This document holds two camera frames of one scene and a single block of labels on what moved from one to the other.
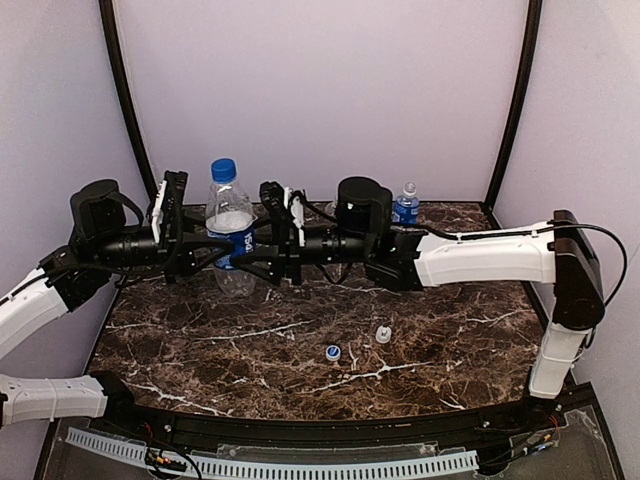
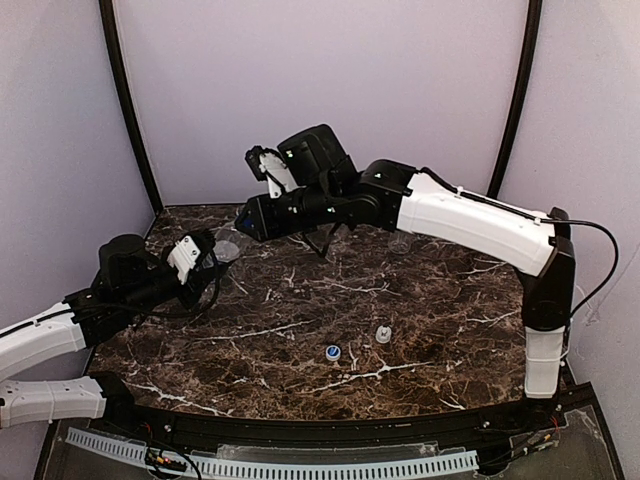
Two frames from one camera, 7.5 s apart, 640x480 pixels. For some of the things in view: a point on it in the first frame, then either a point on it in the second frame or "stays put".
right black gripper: x=287 y=246 → x=270 y=218
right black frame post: x=533 y=33 stays put
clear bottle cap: x=383 y=334 stays put
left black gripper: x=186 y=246 → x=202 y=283
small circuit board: x=154 y=457 stays put
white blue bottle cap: x=332 y=353 stays put
